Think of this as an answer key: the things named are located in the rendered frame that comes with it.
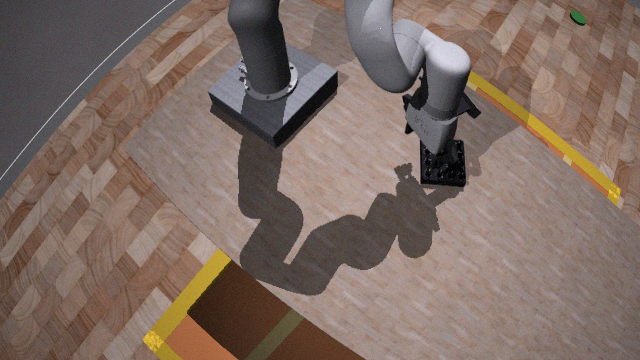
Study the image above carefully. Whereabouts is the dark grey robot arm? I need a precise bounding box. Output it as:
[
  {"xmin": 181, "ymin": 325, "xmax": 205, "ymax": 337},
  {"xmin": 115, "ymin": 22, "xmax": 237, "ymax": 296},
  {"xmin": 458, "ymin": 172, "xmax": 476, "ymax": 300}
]
[{"xmin": 228, "ymin": 0, "xmax": 482, "ymax": 119}]

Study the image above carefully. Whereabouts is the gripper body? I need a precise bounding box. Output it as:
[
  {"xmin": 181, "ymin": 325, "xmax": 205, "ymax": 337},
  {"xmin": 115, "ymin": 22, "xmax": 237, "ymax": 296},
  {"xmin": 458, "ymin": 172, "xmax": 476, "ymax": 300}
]
[{"xmin": 406, "ymin": 87, "xmax": 458, "ymax": 155}]

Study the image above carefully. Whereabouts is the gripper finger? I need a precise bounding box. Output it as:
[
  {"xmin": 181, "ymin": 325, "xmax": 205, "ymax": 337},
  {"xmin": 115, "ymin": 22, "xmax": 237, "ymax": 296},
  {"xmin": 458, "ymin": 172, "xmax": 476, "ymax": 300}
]
[
  {"xmin": 431, "ymin": 139, "xmax": 459, "ymax": 170},
  {"xmin": 402, "ymin": 94, "xmax": 413, "ymax": 135}
]

